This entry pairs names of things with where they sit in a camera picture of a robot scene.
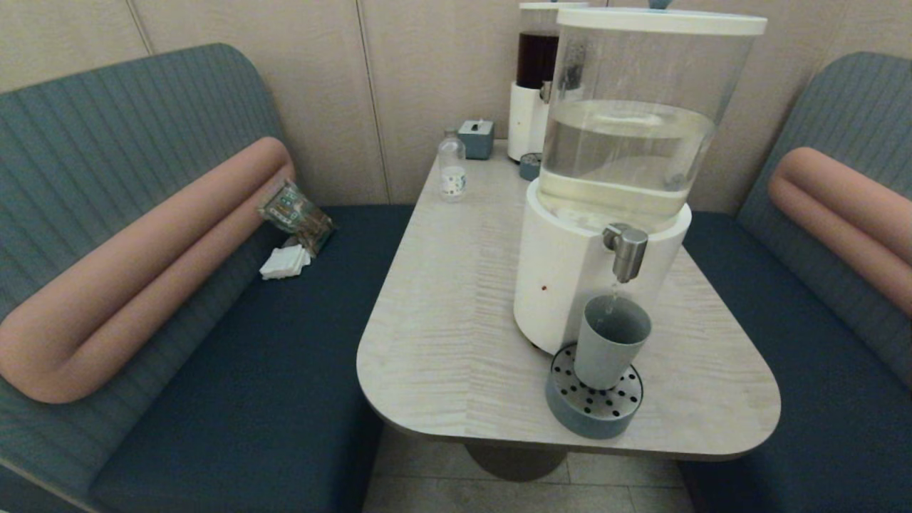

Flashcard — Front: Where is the metal dispenser tap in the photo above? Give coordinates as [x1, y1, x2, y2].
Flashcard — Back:
[603, 223, 649, 284]

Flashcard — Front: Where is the grey-blue plastic cup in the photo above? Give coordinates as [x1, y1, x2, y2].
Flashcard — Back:
[574, 295, 653, 391]

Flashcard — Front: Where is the small clear bottle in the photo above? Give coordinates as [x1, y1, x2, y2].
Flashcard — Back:
[437, 128, 467, 203]

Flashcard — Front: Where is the small blue box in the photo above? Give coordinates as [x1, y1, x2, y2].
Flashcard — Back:
[457, 119, 494, 160]

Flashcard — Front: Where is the white napkin stack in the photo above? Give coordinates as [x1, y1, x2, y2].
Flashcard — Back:
[258, 244, 312, 281]

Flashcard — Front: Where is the dark drink dispenser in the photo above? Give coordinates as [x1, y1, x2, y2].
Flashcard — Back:
[507, 1, 572, 163]

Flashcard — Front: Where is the large clear water dispenser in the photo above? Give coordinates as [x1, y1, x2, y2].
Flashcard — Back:
[513, 7, 769, 356]

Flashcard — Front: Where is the blue perforated drip tray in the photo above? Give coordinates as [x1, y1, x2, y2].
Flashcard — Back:
[546, 343, 645, 440]

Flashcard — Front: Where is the teal bench with snack packet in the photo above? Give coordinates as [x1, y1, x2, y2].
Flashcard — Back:
[0, 43, 415, 513]

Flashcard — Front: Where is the long folded pink bolster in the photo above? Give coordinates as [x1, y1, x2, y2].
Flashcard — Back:
[0, 137, 296, 405]

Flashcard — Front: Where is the short pink bolster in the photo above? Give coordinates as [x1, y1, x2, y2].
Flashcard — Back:
[768, 147, 912, 316]

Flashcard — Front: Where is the teal bench without items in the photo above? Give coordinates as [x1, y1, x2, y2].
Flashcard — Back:
[680, 51, 912, 513]

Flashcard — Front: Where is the ribbed table pedestal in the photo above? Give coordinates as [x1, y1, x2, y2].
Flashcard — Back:
[465, 443, 569, 482]

